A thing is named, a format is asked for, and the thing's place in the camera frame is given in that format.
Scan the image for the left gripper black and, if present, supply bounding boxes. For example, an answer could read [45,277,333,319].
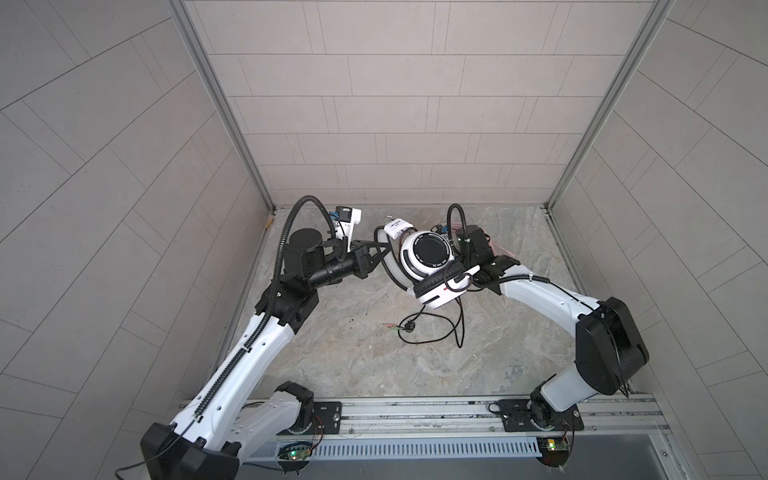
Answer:
[300,242,388,293]

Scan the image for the white black headphones with cable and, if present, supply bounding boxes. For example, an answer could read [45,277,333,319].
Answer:
[374,217,482,349]

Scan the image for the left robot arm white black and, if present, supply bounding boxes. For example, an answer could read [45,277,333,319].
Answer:
[140,195,390,479]

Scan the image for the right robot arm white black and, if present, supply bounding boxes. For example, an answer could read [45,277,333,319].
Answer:
[458,225,650,430]

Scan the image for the left circuit board green led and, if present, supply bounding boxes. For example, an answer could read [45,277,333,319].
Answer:
[277,441,314,462]

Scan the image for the right circuit board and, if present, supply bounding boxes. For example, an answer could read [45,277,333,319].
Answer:
[536,437,571,468]

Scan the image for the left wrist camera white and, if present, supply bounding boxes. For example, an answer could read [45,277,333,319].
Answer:
[332,206,362,252]

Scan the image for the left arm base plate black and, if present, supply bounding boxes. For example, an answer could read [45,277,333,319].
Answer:
[280,401,343,436]

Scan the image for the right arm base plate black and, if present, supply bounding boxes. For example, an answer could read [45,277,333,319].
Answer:
[486,399,584,433]

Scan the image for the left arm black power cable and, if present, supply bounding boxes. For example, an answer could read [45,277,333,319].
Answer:
[113,419,199,480]

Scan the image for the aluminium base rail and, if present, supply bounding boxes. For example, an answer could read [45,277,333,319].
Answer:
[161,392,673,463]

